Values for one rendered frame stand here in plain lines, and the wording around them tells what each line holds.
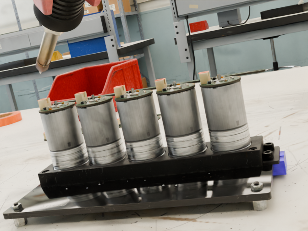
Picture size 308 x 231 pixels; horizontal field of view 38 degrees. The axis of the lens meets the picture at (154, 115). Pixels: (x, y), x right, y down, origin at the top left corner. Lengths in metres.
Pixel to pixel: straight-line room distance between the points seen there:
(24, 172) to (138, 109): 0.17
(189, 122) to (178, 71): 4.57
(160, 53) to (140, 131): 4.59
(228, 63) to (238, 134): 4.45
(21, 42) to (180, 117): 2.78
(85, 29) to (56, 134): 2.50
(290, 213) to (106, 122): 0.13
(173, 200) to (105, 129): 0.07
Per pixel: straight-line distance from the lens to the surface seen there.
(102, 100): 0.29
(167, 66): 4.87
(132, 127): 0.28
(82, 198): 0.28
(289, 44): 4.65
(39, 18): 0.23
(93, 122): 0.29
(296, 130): 0.37
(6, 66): 3.26
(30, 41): 2.99
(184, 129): 0.27
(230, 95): 0.26
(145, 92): 0.28
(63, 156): 0.31
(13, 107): 4.00
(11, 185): 0.39
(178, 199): 0.24
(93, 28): 2.77
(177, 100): 0.27
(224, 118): 0.27
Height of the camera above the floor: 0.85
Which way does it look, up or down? 11 degrees down
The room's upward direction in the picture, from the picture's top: 12 degrees counter-clockwise
